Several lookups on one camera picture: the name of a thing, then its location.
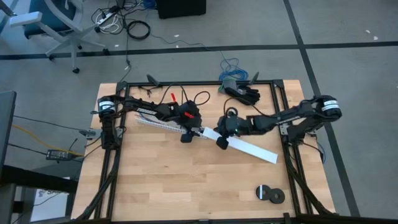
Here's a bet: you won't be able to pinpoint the black tape roll white label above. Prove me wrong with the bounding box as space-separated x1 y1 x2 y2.
256 184 272 201

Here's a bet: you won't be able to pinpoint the white printed box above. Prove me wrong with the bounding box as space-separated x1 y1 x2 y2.
30 185 72 222

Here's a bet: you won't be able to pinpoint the grey green-edged glove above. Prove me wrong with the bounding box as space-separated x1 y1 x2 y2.
218 79 239 93

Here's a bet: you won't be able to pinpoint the yellow floor cable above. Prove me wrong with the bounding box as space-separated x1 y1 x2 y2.
12 124 85 157

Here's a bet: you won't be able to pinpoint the clear safety glasses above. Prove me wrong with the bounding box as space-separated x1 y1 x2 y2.
138 84 163 98

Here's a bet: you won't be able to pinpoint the black work glove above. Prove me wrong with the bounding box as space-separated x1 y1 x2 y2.
224 86 261 106

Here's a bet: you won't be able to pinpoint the black monitor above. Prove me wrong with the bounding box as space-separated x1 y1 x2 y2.
0 90 18 170

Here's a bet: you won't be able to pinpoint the blue floor cable coil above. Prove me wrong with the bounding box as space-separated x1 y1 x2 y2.
218 57 249 82

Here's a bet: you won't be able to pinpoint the white slotted cable raceway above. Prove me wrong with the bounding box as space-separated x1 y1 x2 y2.
134 115 216 140

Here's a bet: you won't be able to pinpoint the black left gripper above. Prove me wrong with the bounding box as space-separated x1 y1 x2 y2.
180 111 203 144

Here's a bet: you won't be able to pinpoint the black desk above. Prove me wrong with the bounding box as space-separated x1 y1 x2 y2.
0 164 79 224

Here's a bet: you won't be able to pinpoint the white floor cable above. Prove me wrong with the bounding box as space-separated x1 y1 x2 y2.
98 14 121 34

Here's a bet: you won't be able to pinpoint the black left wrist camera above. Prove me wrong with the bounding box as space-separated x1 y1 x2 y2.
182 100 200 114

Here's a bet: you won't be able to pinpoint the white raceway cover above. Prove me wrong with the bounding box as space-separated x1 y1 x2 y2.
201 126 279 165

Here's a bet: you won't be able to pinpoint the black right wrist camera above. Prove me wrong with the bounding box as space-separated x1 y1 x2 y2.
225 107 241 124

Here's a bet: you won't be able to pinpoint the long black floor cable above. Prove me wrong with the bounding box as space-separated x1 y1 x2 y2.
118 0 134 83

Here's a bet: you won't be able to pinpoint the black box case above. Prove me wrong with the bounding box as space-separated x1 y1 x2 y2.
155 0 208 20

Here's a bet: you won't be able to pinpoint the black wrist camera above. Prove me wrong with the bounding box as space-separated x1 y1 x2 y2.
182 100 200 114
225 107 241 124

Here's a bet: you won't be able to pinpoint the white power strip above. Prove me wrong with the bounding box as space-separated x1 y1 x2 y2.
95 8 121 26

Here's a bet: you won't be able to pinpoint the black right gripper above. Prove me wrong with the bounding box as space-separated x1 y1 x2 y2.
215 118 249 151

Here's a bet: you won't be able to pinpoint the black floor cable coil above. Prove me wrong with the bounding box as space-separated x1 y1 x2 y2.
126 20 152 40

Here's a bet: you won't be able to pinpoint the bundle of coloured cables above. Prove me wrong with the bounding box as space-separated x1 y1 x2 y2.
138 112 160 123

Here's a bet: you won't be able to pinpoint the white-grey office chair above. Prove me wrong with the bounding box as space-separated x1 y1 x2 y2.
9 0 111 75

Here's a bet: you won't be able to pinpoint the black cable sleeve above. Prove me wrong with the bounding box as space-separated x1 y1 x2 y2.
73 146 122 222
285 146 338 216

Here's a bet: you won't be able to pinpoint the black power adapter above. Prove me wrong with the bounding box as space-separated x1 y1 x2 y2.
45 149 75 162

